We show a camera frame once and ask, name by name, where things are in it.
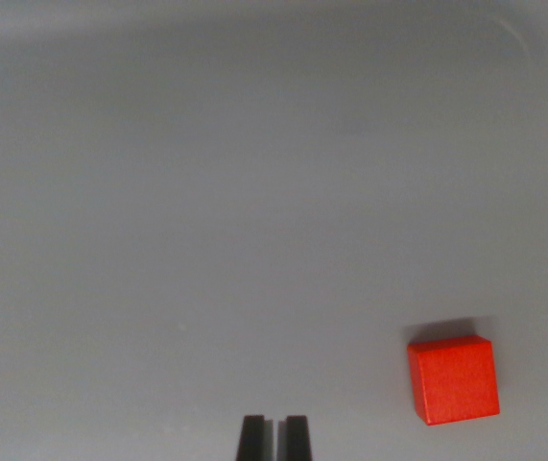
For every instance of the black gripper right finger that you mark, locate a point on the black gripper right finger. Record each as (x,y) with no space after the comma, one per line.
(297,439)

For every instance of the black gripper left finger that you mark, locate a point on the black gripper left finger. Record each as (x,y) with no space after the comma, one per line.
(252,439)

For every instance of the red cube block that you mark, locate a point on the red cube block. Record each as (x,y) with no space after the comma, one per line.
(456,381)

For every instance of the white plastic tray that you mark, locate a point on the white plastic tray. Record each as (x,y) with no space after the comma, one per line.
(273,192)

